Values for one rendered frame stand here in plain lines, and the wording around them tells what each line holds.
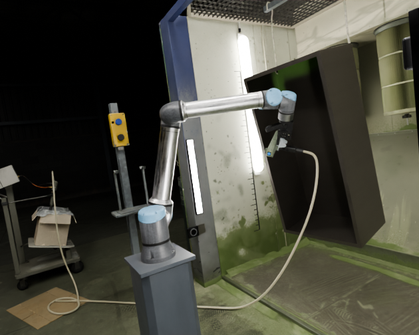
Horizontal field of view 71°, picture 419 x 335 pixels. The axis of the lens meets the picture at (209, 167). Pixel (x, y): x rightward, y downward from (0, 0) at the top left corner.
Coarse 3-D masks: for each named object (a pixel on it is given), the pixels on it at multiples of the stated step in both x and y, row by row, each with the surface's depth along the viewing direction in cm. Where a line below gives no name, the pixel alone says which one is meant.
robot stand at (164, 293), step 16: (176, 256) 158; (192, 256) 155; (144, 272) 143; (160, 272) 147; (176, 272) 152; (144, 288) 146; (160, 288) 147; (176, 288) 152; (192, 288) 157; (144, 304) 147; (160, 304) 147; (176, 304) 152; (192, 304) 156; (144, 320) 152; (160, 320) 147; (176, 320) 152; (192, 320) 156
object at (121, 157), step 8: (112, 104) 232; (120, 152) 235; (120, 160) 235; (120, 168) 235; (120, 176) 237; (128, 184) 238; (128, 192) 238; (128, 200) 238; (128, 216) 238; (128, 224) 239; (128, 232) 243; (136, 232) 242; (136, 240) 242; (136, 248) 242
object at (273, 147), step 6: (276, 132) 201; (276, 138) 194; (270, 144) 187; (276, 144) 187; (264, 150) 184; (270, 150) 180; (276, 150) 189; (288, 150) 187; (294, 150) 185; (300, 150) 184; (270, 156) 182
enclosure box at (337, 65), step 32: (288, 64) 173; (320, 64) 159; (352, 64) 176; (320, 96) 203; (352, 96) 176; (256, 128) 212; (320, 128) 212; (352, 128) 175; (288, 160) 232; (320, 160) 221; (352, 160) 175; (288, 192) 232; (320, 192) 232; (352, 192) 174; (288, 224) 231; (320, 224) 223; (352, 224) 179
